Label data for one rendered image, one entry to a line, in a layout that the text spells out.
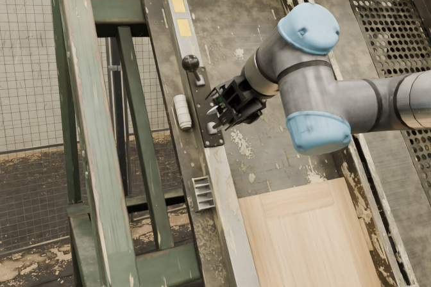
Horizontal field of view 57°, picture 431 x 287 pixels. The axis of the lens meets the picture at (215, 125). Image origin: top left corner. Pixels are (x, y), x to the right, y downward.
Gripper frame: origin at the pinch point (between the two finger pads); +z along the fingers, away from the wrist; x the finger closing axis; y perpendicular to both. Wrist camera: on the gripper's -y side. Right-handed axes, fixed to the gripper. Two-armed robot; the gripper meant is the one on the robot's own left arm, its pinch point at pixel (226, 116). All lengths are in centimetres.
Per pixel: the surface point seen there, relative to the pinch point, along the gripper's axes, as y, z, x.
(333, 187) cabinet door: -22.1, 10.9, 27.1
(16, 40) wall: -49, 393, -263
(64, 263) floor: 29, 240, 1
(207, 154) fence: 3.9, 9.0, 4.1
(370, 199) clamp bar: -25.2, 5.6, 33.7
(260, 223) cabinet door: 1.0, 11.1, 23.4
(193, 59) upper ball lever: 1.0, -2.9, -13.4
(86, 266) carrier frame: 30, 84, 11
